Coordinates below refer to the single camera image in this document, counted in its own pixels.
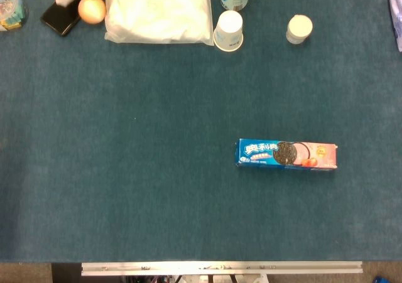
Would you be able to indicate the blue pink Oreo box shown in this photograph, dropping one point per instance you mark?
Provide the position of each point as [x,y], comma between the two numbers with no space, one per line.
[282,155]

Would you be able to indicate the teal carpet table mat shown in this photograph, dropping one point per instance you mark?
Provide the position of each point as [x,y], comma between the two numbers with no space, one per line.
[157,170]

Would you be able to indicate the upturned white paper cup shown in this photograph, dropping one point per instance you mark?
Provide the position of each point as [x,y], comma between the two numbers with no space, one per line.
[228,29]

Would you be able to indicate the white powder plastic bag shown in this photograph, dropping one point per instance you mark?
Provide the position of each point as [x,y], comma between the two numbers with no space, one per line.
[157,13]

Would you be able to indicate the small white lidded jar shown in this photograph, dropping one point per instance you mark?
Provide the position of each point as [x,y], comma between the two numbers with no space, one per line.
[299,27]

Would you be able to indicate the beige egg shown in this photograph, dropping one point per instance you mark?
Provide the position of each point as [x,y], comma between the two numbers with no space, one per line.
[91,10]

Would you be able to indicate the black smartphone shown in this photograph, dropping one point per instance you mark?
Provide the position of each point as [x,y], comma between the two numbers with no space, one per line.
[59,19]

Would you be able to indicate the purple white tissue package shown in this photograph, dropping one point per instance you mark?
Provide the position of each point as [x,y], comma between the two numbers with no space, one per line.
[396,13]

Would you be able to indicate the clear jar of binder clips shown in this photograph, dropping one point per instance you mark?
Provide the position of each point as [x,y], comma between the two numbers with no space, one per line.
[9,7]

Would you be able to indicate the aluminium frame rail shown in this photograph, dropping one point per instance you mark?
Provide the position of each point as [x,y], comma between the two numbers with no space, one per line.
[220,268]

